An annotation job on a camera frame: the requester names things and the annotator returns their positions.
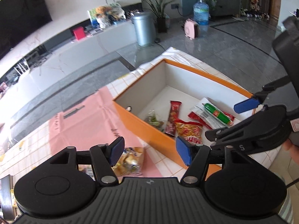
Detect silver trash can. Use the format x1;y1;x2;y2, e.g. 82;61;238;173
131;12;156;46

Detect white marble tv cabinet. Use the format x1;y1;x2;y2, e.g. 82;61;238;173
1;21;136;122

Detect potted green plant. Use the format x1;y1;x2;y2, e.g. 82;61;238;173
142;0;175;33

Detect black television screen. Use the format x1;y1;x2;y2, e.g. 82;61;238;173
1;0;52;58

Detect orange white storage box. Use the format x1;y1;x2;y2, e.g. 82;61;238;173
113;59;254;177

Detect red chocolate bar wrapper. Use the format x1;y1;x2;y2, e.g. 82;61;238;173
164;101;182;137

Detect teddy bear bouquet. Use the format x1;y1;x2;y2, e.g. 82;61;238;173
88;3;126;29

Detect white wifi router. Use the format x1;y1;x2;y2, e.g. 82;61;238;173
13;58;30;75

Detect green sausage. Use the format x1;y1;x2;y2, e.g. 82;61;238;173
203;103;233;126

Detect pink bottle print mat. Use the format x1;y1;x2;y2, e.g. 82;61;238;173
47;84;164;178

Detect red white snack packet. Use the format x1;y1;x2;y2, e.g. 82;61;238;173
188;109;227;129

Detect pink small heater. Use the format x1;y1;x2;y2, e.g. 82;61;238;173
184;19;200;40

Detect fries snack bag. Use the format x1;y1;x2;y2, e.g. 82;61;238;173
112;147;144;177

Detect red orange stick snack bag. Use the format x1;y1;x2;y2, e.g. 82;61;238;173
174;119;203;145

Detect clear green leaf snack bag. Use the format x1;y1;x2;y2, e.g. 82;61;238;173
144;110;165;132

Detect white clear long snack packet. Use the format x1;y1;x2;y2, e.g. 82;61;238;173
188;98;227;130

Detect red small box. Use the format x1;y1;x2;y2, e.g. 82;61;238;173
73;26;86;41

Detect blue water jug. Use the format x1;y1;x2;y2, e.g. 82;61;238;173
193;0;209;25

